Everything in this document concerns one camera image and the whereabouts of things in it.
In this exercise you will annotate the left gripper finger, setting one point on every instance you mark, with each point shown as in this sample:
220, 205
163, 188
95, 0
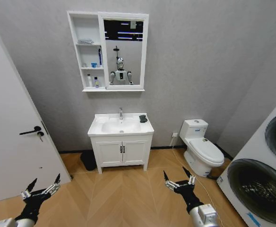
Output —
28, 189
51, 188

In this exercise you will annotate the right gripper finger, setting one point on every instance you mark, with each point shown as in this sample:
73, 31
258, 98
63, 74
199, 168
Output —
191, 179
169, 184

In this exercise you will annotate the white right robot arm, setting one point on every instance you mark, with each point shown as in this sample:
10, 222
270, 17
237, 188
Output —
203, 216

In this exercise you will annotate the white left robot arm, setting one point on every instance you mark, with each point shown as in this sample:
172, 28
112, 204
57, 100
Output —
22, 222

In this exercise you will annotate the white vanity cabinet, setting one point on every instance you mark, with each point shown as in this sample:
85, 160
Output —
109, 153

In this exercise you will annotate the dark folded towel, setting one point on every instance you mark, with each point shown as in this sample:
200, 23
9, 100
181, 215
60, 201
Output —
143, 118

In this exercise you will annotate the white ceramic washbasin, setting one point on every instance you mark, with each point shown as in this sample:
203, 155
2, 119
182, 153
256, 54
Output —
119, 126

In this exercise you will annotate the folded grey white towel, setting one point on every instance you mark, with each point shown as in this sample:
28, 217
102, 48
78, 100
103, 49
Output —
85, 41

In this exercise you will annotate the white toilet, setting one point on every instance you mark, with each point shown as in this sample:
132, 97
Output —
199, 146

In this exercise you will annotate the black waste bin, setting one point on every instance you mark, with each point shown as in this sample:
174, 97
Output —
88, 160

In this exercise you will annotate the door key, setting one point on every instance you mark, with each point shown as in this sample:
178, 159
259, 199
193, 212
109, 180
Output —
40, 136

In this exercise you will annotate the white stacked washing machine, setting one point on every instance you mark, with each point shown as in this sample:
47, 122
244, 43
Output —
251, 151

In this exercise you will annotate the large round washer door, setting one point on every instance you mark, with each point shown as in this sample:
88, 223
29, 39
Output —
258, 191

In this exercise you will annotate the white door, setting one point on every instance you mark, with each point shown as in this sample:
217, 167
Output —
10, 118

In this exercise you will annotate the chrome faucet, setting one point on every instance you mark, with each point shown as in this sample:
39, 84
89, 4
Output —
121, 113

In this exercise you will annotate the white plastic bottle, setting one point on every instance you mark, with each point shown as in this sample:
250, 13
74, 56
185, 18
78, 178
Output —
89, 81

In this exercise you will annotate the small blue box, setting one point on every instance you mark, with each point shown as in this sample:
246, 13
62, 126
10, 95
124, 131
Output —
94, 65

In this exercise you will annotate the blue standing tube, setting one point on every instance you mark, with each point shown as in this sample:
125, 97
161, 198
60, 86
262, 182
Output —
100, 55

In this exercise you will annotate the white wall socket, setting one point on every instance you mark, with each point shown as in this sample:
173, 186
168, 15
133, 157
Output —
175, 135

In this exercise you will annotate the framed wall mirror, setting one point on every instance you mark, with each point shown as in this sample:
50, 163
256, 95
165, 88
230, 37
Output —
128, 56

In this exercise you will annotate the white wall shelf cabinet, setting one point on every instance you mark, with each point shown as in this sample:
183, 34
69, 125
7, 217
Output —
87, 28

